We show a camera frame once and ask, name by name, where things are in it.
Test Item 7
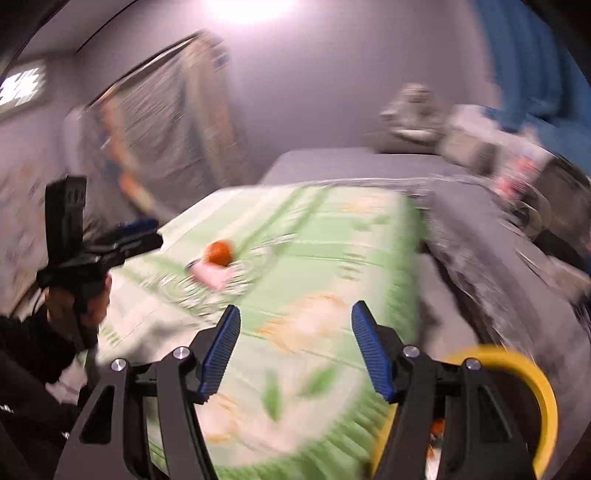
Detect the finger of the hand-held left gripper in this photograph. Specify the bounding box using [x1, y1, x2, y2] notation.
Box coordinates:
[115, 219, 158, 235]
[92, 232, 163, 271]

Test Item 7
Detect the yellow-rimmed black bin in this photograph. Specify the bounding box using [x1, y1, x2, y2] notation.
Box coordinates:
[369, 344, 559, 480]

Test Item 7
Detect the person's left forearm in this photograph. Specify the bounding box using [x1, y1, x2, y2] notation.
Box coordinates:
[0, 305, 98, 480]

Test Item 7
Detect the clear tape roll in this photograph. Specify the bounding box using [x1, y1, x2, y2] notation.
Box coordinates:
[505, 185, 546, 236]

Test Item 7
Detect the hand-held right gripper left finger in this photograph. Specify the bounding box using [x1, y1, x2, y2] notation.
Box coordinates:
[53, 305, 242, 480]

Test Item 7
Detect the white plush toy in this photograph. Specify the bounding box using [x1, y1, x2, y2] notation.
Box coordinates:
[379, 83, 444, 139]

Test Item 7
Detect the colourful wall sticker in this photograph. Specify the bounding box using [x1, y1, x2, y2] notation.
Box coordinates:
[0, 171, 47, 287]

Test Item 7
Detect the pink packet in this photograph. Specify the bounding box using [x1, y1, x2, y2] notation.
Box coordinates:
[187, 258, 236, 291]

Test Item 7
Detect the blue curtain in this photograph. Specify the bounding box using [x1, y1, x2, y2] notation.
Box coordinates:
[480, 0, 583, 153]

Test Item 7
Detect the colourful printed packet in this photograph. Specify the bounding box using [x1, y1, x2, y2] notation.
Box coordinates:
[494, 148, 541, 195]

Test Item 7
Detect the plastic-covered storage rack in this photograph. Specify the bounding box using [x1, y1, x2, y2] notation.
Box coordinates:
[78, 32, 250, 217]

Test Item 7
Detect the round ceiling lamp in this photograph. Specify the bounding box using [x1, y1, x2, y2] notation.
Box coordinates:
[208, 0, 296, 24]

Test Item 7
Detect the grey backpack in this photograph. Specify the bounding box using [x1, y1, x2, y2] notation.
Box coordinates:
[536, 157, 591, 232]

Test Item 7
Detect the green floral blanket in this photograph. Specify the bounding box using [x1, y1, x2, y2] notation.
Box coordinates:
[99, 178, 428, 480]

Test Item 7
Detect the white cardboard box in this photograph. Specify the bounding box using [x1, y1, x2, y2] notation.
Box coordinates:
[438, 104, 504, 171]

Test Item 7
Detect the person's left hand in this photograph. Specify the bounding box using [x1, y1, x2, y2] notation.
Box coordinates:
[46, 276, 112, 344]

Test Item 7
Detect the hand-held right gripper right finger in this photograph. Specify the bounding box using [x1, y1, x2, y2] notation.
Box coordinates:
[352, 301, 539, 480]

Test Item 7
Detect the window blind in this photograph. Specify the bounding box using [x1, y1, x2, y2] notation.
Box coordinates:
[0, 60, 49, 118]

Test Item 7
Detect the orange ball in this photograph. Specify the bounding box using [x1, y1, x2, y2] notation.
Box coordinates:
[205, 241, 234, 267]

